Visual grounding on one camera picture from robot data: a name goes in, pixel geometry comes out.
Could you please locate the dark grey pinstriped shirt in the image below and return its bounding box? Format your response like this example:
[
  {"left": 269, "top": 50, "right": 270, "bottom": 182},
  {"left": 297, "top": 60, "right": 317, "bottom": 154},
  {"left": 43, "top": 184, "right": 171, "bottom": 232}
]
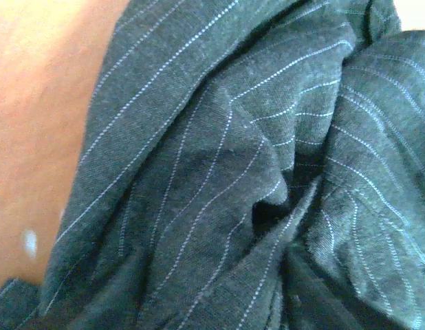
[{"left": 0, "top": 1, "right": 425, "bottom": 329}]

